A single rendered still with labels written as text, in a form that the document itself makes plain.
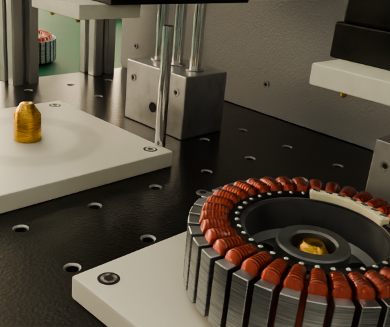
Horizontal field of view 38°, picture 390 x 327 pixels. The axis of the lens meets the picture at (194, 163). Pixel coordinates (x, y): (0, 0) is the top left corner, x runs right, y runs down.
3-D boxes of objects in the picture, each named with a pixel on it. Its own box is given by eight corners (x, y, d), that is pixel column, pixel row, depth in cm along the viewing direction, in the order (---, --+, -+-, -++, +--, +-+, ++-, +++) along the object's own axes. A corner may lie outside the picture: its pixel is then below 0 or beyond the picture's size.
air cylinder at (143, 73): (180, 141, 48) (185, 75, 46) (123, 117, 52) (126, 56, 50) (220, 130, 51) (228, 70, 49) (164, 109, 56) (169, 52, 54)
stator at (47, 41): (-11, 48, 84) (-13, 22, 82) (65, 55, 84) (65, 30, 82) (-44, 63, 73) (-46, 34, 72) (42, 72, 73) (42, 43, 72)
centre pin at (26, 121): (22, 145, 40) (21, 108, 39) (8, 137, 41) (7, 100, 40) (46, 140, 42) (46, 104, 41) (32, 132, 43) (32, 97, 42)
